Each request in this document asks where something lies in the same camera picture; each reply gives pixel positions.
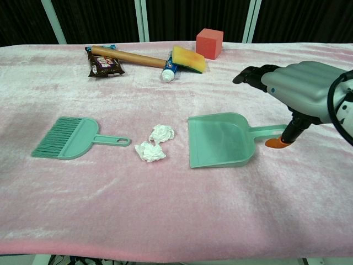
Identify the white partition frame post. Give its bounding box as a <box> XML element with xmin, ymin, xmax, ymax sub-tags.
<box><xmin>134</xmin><ymin>0</ymin><xmax>151</xmax><ymax>43</ymax></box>
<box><xmin>40</xmin><ymin>0</ymin><xmax>68</xmax><ymax>45</ymax></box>
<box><xmin>242</xmin><ymin>0</ymin><xmax>263</xmax><ymax>44</ymax></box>

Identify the black pleated curtain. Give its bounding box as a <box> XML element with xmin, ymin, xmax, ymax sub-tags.
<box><xmin>0</xmin><ymin>0</ymin><xmax>353</xmax><ymax>47</ymax></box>

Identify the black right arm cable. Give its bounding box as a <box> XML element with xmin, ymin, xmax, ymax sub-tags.
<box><xmin>327</xmin><ymin>69</ymin><xmax>353</xmax><ymax>146</ymax></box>

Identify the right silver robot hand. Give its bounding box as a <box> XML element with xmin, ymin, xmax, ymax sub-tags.
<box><xmin>232</xmin><ymin>61</ymin><xmax>347</xmax><ymax>150</ymax></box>

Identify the green dustpan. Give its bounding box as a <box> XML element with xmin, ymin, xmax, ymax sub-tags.
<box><xmin>188</xmin><ymin>112</ymin><xmax>288</xmax><ymax>169</ymax></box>

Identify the wooden rolling stick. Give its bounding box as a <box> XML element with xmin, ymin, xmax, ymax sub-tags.
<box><xmin>91</xmin><ymin>45</ymin><xmax>167</xmax><ymax>69</ymax></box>

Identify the yellow sponge with green pad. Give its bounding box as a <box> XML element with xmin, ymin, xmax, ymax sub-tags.
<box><xmin>171</xmin><ymin>45</ymin><xmax>208</xmax><ymax>75</ymax></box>

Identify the red foam cube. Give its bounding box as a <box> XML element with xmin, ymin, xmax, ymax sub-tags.
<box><xmin>195</xmin><ymin>28</ymin><xmax>224</xmax><ymax>60</ymax></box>

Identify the dark brown snack packet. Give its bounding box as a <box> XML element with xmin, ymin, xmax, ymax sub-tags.
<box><xmin>84</xmin><ymin>44</ymin><xmax>125</xmax><ymax>78</ymax></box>

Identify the white paper ball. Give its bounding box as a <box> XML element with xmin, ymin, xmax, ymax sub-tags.
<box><xmin>134</xmin><ymin>141</ymin><xmax>167</xmax><ymax>163</ymax></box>
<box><xmin>148</xmin><ymin>124</ymin><xmax>176</xmax><ymax>144</ymax></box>

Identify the green hand broom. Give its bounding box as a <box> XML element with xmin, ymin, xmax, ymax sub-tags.
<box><xmin>30</xmin><ymin>116</ymin><xmax>132</xmax><ymax>161</ymax></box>

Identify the blue white toothpaste tube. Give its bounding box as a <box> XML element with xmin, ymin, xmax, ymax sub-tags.
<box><xmin>161</xmin><ymin>54</ymin><xmax>181</xmax><ymax>83</ymax></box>

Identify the pink plush table blanket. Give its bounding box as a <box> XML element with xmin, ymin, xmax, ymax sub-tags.
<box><xmin>0</xmin><ymin>41</ymin><xmax>353</xmax><ymax>262</ymax></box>

